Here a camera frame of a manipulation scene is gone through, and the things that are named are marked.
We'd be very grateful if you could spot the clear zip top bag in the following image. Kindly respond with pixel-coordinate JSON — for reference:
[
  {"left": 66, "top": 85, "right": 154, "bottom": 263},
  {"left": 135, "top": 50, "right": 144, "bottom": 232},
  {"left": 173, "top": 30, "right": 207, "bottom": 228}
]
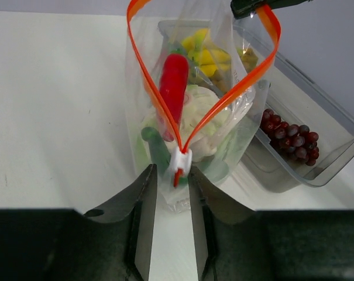
[{"left": 126, "top": 1, "right": 281, "bottom": 213}]

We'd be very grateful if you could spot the white cauliflower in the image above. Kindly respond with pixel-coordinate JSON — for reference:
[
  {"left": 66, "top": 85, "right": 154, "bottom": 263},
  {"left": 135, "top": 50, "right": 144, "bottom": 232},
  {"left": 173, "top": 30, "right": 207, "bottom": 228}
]
[{"left": 135, "top": 84, "right": 248, "bottom": 165}]

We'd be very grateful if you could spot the yellow banana bunch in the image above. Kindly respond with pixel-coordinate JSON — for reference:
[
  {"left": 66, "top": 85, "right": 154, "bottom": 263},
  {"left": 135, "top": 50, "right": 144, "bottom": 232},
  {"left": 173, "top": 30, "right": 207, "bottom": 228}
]
[{"left": 181, "top": 28, "right": 231, "bottom": 78}]

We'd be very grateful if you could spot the red grape bunch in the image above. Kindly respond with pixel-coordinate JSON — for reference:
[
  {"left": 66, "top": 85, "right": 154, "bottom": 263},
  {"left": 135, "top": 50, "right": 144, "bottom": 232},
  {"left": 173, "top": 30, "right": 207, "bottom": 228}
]
[{"left": 260, "top": 108, "right": 319, "bottom": 167}]

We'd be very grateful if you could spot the clear plastic food bin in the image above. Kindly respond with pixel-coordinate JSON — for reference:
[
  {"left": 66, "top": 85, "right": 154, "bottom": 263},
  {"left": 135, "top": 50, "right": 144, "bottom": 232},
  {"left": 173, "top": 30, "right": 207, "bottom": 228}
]
[{"left": 157, "top": 19, "right": 354, "bottom": 194}]

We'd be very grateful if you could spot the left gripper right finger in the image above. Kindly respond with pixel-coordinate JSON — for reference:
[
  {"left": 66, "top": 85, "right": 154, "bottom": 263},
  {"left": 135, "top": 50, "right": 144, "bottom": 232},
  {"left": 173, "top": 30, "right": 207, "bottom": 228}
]
[{"left": 188, "top": 167, "right": 354, "bottom": 280}]

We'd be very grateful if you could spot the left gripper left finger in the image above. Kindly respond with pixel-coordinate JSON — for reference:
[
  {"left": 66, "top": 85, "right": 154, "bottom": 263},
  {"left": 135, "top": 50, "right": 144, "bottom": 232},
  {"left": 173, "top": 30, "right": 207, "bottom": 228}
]
[{"left": 0, "top": 165, "right": 157, "bottom": 280}]

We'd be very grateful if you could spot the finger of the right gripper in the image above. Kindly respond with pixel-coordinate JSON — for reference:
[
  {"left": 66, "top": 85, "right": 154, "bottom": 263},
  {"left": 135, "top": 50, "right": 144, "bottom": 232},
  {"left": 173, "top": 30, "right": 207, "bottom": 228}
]
[{"left": 230, "top": 0, "right": 311, "bottom": 19}]

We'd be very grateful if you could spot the red chili pepper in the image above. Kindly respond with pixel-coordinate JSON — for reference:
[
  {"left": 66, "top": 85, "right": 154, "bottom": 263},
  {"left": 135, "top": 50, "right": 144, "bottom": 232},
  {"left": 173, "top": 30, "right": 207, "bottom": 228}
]
[{"left": 159, "top": 53, "right": 189, "bottom": 128}]

